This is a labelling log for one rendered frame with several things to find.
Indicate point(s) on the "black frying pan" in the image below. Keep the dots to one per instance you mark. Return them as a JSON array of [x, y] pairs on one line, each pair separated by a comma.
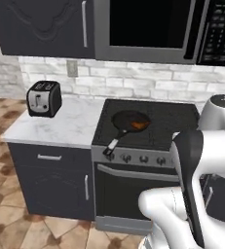
[[130, 122]]

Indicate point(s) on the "black oven door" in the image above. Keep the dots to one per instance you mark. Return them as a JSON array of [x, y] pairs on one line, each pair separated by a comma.
[[130, 194]]

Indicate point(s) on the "grey wall socket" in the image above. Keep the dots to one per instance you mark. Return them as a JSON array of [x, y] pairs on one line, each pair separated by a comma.
[[72, 68]]

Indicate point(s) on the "black hob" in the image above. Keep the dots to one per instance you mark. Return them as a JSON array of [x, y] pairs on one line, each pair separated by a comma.
[[149, 123]]

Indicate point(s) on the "black and silver microwave oven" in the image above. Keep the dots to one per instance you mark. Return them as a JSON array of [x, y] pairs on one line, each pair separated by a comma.
[[156, 29]]

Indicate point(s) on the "brown chicken drumstick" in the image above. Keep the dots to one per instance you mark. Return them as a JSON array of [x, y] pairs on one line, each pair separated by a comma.
[[138, 124]]

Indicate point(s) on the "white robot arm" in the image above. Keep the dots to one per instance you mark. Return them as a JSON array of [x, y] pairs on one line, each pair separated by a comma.
[[214, 142]]

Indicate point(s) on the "black and silver toaster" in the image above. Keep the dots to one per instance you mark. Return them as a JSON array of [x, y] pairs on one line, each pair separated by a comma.
[[44, 98]]

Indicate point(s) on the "silver stove knob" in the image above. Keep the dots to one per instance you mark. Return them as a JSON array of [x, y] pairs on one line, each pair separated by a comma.
[[160, 160], [110, 156], [126, 158], [143, 159]]

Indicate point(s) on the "dark grey drawer front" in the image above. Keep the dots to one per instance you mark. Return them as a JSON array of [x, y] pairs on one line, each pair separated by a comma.
[[49, 157]]

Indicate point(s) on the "dark grey wall cupboard door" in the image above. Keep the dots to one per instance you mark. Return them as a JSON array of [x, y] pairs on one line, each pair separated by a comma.
[[42, 26]]

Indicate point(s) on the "dark grey base cupboard door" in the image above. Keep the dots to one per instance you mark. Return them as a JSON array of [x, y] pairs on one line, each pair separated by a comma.
[[222, 201], [52, 194]]

